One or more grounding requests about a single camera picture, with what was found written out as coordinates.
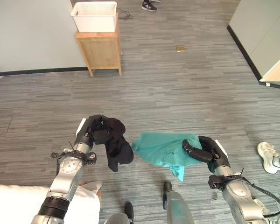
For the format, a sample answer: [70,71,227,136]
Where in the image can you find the black floor cable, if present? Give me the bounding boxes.
[116,6,133,21]

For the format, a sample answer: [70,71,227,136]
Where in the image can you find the teal garment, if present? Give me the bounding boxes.
[131,131,201,182]

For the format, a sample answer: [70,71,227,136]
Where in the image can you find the white bed duvet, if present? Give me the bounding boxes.
[0,181,103,224]

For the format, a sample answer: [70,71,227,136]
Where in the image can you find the white cabinet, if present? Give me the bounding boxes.
[226,0,280,90]

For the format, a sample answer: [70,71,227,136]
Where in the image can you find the wooden stand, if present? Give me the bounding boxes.
[75,12,123,77]

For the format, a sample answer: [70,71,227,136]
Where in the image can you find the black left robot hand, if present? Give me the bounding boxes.
[76,114,113,146]

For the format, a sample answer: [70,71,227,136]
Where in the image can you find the white plastic laundry basket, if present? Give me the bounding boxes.
[70,1,118,33]

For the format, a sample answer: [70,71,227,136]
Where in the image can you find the silver right robot leg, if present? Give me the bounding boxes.
[162,181,195,224]

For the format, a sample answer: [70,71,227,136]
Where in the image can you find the person's white shoe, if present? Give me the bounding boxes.
[257,141,280,175]

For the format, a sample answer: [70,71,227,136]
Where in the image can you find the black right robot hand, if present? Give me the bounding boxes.
[182,135,230,174]

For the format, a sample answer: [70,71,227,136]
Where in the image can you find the black garment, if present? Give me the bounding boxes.
[101,114,134,173]

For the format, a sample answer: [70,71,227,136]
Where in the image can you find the person's black shoe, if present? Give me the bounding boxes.
[141,0,158,12]

